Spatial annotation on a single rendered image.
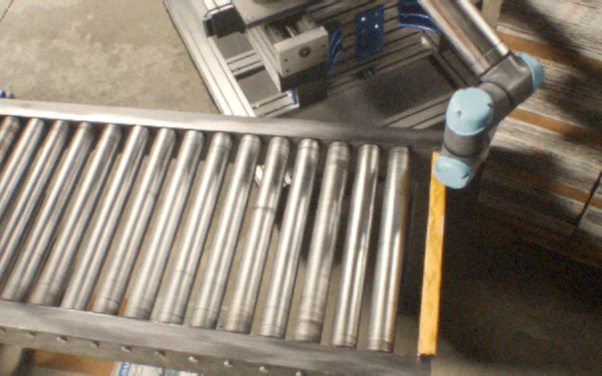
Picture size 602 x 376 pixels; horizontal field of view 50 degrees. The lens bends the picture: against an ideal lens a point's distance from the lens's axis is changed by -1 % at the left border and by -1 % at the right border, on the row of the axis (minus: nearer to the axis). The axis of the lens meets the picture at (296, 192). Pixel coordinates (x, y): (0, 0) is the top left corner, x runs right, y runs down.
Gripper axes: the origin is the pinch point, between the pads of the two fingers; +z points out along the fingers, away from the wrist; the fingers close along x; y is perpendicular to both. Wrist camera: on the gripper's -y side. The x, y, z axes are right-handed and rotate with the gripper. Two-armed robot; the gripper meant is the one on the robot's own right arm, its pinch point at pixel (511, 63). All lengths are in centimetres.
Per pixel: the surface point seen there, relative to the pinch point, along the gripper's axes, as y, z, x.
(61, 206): -7, -72, 71
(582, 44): 4.8, 6.5, -11.9
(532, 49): 0.4, 5.6, -2.6
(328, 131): -5.3, -30.1, 28.9
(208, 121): -5, -39, 54
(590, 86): -6.7, 7.6, -16.4
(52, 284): -6, -87, 59
